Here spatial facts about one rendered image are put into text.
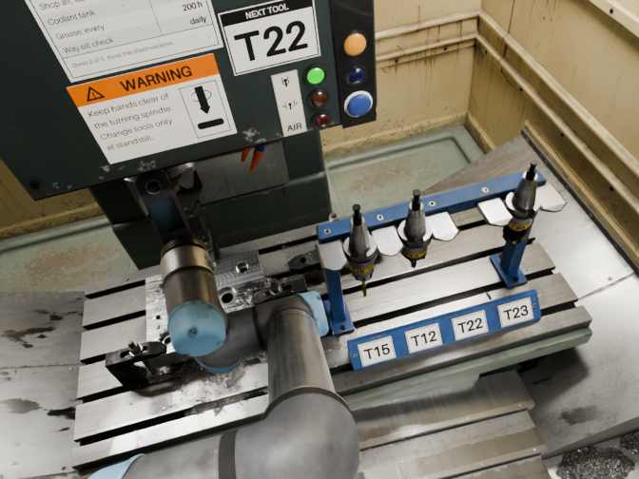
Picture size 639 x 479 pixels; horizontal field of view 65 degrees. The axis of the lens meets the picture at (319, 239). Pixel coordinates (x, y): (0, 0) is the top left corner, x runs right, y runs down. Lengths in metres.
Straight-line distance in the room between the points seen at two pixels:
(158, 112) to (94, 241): 1.54
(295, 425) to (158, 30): 0.40
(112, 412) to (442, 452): 0.76
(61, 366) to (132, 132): 1.20
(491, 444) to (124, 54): 1.12
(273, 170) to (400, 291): 0.54
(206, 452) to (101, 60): 0.39
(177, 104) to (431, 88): 1.53
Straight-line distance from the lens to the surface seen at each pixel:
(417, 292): 1.29
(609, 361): 1.43
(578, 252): 1.54
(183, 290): 0.73
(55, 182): 0.68
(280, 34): 0.58
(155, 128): 0.62
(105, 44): 0.57
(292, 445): 0.44
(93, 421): 1.31
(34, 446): 1.64
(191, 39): 0.57
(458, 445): 1.31
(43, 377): 1.73
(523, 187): 1.01
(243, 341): 0.79
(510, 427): 1.36
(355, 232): 0.91
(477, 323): 1.21
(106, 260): 2.03
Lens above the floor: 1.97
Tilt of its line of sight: 50 degrees down
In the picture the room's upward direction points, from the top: 10 degrees counter-clockwise
